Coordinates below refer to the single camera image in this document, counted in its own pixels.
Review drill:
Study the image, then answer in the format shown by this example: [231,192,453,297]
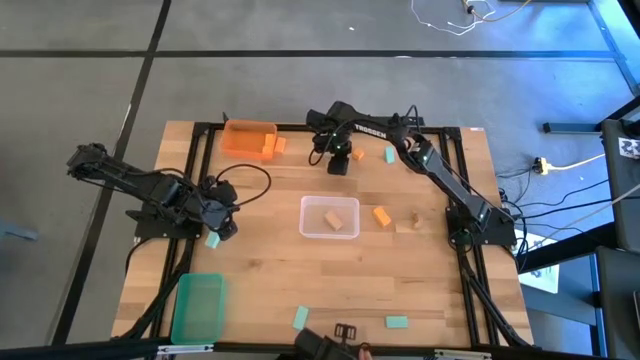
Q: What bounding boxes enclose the orange plastic bin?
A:
[220,119,279,162]

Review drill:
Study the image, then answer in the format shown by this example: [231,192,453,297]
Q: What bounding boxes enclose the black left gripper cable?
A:
[214,163,274,209]

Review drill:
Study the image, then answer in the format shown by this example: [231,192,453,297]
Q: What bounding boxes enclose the pale yellow power cable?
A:
[547,152,607,172]

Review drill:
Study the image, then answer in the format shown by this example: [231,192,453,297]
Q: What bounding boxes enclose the blue metal floor bar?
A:
[542,121,604,134]

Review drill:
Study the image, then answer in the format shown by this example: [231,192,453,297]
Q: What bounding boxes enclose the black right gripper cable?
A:
[307,130,335,167]

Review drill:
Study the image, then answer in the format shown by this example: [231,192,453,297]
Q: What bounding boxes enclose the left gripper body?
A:
[199,174,240,241]

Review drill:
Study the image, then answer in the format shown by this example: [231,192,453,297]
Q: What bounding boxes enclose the silver metal bracket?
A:
[433,348,494,360]
[157,343,215,356]

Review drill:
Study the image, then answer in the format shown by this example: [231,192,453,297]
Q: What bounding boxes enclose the dark grey cabinet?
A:
[594,94,640,360]

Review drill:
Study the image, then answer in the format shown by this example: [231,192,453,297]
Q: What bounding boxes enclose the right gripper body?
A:
[327,142,353,176]

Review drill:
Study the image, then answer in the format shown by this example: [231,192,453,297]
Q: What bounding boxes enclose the black white marker tag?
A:
[618,137,640,160]

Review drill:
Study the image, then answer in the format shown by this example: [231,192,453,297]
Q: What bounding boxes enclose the clear plastic bin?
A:
[298,195,361,241]

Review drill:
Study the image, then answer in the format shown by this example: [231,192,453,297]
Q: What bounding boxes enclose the blue tape strip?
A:
[0,223,40,243]

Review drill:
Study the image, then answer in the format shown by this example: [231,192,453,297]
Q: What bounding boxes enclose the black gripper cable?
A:
[214,163,274,209]
[307,130,335,167]

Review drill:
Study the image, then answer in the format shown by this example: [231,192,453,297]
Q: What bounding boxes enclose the black crossbar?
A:
[0,337,640,360]

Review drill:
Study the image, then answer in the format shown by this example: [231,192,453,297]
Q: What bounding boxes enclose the white paper sheet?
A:
[518,263,560,295]

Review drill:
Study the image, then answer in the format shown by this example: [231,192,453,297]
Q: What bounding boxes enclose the white floor cable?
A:
[410,0,497,37]

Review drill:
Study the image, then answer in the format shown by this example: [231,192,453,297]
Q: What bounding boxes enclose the black aluminium table frame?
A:
[117,119,534,351]

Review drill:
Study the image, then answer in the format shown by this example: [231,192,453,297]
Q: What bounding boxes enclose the teal plastic bin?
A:
[170,272,227,346]

